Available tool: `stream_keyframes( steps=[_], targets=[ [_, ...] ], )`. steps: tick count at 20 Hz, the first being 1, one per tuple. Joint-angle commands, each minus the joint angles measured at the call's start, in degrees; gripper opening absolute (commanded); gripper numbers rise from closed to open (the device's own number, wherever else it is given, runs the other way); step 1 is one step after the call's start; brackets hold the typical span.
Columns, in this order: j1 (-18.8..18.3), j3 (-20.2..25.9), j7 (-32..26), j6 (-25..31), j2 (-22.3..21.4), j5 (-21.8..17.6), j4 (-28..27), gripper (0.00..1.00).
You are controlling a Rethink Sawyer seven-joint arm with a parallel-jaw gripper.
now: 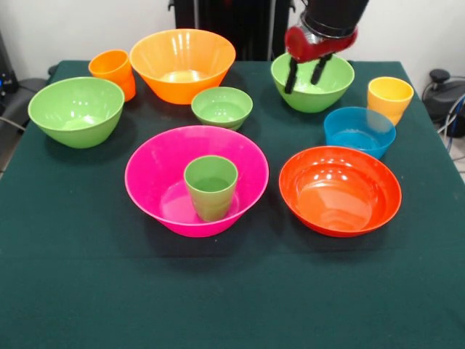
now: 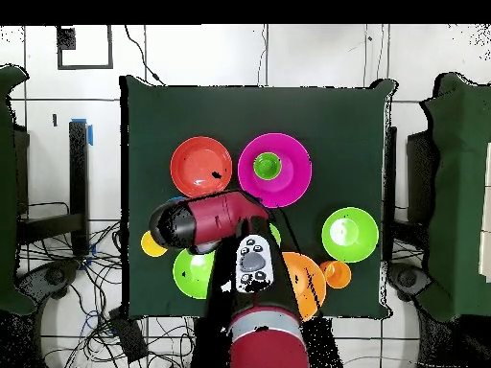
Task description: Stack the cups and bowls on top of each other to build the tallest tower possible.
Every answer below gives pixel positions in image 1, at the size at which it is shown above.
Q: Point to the dark grey floor case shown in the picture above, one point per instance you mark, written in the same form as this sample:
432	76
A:
22	102

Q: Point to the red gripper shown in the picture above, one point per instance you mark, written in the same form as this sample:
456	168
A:
312	49

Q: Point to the large orange plastic bowl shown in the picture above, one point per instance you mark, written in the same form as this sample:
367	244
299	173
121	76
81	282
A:
181	62

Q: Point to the pink plastic bowl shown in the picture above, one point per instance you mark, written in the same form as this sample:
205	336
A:
156	181

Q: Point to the orange plastic cup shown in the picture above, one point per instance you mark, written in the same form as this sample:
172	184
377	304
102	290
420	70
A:
109	65

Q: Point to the black computer tower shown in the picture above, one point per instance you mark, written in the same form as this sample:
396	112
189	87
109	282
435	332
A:
7	72

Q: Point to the red plastic bowl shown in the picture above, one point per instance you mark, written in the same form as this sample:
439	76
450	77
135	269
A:
338	196

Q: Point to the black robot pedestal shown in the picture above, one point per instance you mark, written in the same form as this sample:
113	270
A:
232	18

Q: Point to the blue plastic bowl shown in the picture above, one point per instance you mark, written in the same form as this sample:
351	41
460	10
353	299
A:
359	140

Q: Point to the dark green table cloth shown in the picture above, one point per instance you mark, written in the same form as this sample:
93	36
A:
232	291

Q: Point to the green plastic cup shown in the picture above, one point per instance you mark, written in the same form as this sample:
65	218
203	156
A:
210	189

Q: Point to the large green plastic bowl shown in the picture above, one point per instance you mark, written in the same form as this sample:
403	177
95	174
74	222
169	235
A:
72	109
312	98

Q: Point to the small green plastic bowl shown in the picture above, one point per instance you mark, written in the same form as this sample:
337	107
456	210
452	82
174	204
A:
221	105

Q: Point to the yellow plastic cup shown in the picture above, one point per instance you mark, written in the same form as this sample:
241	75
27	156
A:
388	94

